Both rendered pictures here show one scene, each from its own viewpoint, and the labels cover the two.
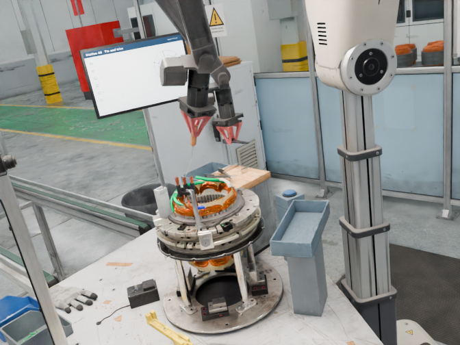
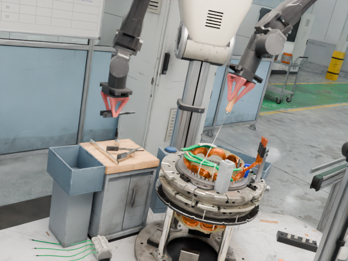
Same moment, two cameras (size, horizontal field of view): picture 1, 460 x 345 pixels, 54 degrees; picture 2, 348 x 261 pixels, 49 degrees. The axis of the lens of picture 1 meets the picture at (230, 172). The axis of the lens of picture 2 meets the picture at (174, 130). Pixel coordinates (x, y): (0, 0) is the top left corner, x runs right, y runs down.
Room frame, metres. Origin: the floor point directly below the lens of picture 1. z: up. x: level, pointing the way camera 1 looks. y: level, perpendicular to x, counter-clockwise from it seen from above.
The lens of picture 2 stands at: (1.42, 1.18, 1.57)
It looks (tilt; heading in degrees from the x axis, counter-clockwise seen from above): 18 degrees down; 268
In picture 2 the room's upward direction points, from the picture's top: 11 degrees clockwise
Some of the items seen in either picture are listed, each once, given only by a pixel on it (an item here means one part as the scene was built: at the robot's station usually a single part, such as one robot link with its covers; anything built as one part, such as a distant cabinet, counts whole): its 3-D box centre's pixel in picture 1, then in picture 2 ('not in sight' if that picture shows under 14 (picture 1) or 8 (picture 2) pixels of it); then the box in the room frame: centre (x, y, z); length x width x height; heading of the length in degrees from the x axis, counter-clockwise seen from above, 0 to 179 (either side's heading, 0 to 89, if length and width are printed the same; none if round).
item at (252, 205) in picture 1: (206, 209); (212, 173); (1.23, 0.09, 1.09); 0.32 x 0.32 x 0.01
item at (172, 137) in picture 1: (203, 134); not in sight; (3.98, 0.18, 0.60); 1.02 x 0.55 x 1.20; 45
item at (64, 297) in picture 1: (68, 295); not in sight; (1.37, 0.63, 0.79); 0.24 x 0.12 x 0.02; 45
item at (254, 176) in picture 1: (233, 179); (118, 154); (1.53, -0.01, 1.05); 0.20 x 0.19 x 0.02; 41
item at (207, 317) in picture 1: (214, 311); not in sight; (1.11, 0.11, 0.81); 0.08 x 0.05 x 0.01; 94
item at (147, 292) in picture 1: (142, 292); not in sight; (1.28, 0.35, 0.81); 0.10 x 0.06 x 0.06; 102
